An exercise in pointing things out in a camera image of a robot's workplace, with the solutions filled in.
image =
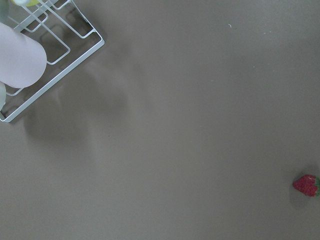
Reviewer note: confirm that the red strawberry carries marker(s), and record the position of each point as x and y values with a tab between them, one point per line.
308	184

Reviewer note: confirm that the pink cup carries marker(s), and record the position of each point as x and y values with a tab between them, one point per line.
23	60

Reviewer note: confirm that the mint cup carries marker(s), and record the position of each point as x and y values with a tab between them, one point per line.
3	94

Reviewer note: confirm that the yellow cup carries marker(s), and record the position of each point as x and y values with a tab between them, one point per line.
29	3

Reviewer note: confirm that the grey cup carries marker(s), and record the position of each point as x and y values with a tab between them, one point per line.
4	10

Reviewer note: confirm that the white wire cup rack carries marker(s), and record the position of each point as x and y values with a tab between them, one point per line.
67	37

